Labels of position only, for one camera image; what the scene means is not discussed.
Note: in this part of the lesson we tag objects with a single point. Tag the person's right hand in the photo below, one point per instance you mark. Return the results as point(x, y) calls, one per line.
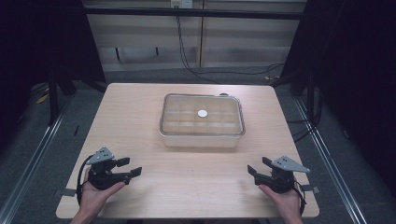
point(288, 202)

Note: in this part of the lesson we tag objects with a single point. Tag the dark curtain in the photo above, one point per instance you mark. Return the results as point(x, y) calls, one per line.
point(40, 40)
point(351, 62)

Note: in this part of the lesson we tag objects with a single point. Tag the clear lid with white knob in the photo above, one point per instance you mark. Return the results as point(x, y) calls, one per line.
point(186, 115)

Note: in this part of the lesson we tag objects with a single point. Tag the white wall socket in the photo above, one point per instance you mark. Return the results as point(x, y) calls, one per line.
point(182, 3)

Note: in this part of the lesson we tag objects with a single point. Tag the black horizontal bar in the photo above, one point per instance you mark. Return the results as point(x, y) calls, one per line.
point(193, 12)

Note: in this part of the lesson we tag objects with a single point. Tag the black metal stand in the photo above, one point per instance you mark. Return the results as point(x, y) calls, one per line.
point(53, 99)
point(306, 90)

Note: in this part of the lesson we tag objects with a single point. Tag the metal floor rail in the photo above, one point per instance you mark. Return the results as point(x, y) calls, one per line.
point(31, 161)
point(330, 161)

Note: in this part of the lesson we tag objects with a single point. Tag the yellow object on floor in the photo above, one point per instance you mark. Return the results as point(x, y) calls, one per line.
point(42, 98)

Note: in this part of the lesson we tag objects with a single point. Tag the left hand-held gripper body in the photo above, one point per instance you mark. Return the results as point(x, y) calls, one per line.
point(101, 179)

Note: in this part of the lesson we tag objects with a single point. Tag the person's left hand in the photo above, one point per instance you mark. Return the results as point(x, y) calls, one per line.
point(91, 197)

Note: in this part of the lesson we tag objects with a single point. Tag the grey tape strip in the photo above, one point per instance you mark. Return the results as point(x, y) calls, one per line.
point(310, 188)
point(68, 192)

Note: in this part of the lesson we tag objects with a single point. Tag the white plastic storage box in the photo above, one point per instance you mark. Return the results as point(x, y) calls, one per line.
point(199, 141)

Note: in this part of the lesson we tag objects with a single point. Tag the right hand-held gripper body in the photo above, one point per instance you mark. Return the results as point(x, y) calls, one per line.
point(280, 180)

